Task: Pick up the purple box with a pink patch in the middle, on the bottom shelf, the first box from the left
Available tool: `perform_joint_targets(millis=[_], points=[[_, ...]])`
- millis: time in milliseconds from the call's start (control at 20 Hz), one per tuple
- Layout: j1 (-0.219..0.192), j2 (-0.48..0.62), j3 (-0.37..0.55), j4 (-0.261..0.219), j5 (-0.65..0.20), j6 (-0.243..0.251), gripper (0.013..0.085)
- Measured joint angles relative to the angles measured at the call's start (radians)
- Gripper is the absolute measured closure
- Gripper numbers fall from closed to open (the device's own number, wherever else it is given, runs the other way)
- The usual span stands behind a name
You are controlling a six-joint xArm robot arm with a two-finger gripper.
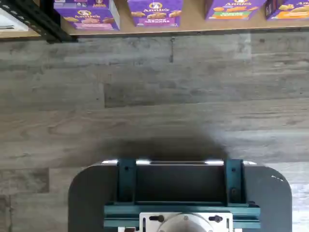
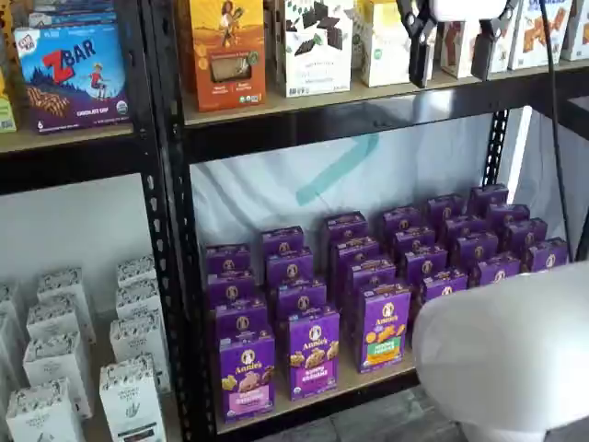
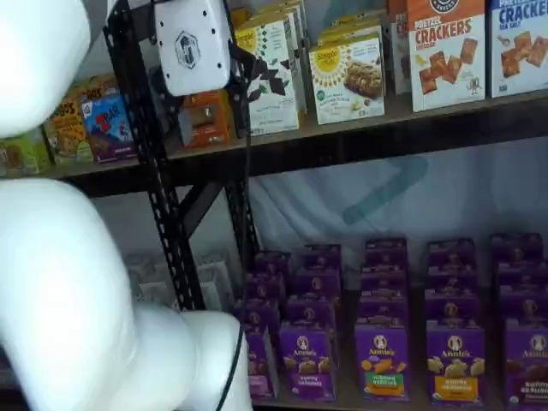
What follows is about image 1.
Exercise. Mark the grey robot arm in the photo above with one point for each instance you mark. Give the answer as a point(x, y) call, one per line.
point(183, 224)

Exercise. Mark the dark grey robot base cart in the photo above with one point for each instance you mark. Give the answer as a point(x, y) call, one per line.
point(91, 193)

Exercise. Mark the tan wooden shelf board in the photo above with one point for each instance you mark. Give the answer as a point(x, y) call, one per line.
point(17, 34)
point(193, 27)

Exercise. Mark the purple box with magenta patch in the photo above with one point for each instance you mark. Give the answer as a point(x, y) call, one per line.
point(157, 12)

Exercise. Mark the purple box with pink patch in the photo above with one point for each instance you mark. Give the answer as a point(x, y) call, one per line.
point(96, 14)

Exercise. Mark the purple box with green patch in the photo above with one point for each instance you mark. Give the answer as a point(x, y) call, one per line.
point(231, 9)

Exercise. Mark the purple box with orange patch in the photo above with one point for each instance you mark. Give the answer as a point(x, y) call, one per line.
point(289, 10)

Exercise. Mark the white mounting plate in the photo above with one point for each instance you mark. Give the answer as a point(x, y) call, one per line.
point(147, 224)

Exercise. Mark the white flat object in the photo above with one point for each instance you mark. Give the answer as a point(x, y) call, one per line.
point(10, 23)

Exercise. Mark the teal metal frame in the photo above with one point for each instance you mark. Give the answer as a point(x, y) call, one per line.
point(125, 183)

